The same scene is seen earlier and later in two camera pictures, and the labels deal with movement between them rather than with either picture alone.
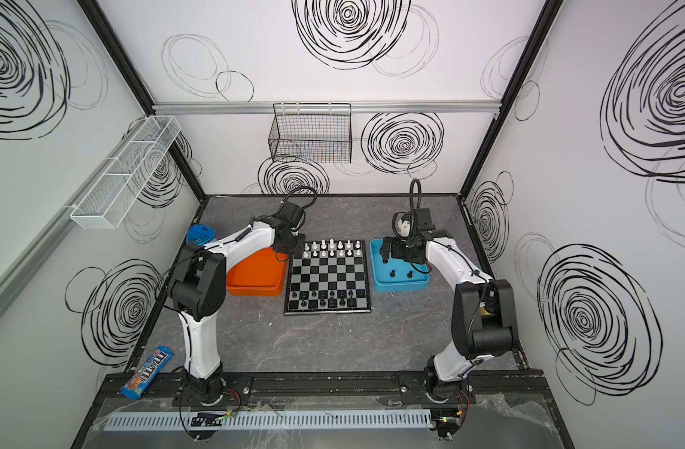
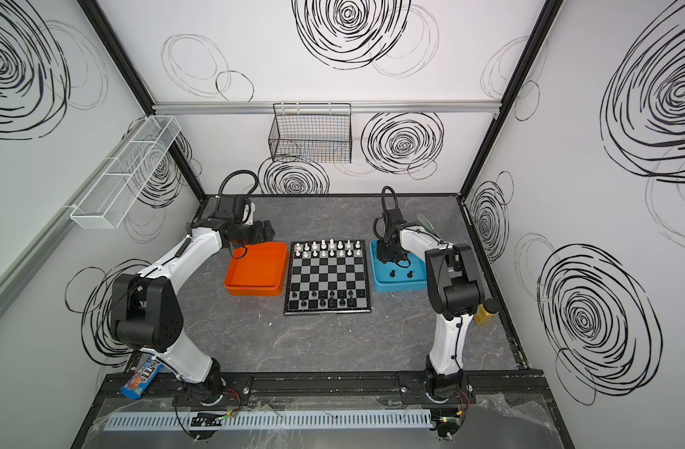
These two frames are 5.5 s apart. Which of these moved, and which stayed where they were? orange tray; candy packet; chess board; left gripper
Moved: left gripper
Stayed: candy packet; orange tray; chess board
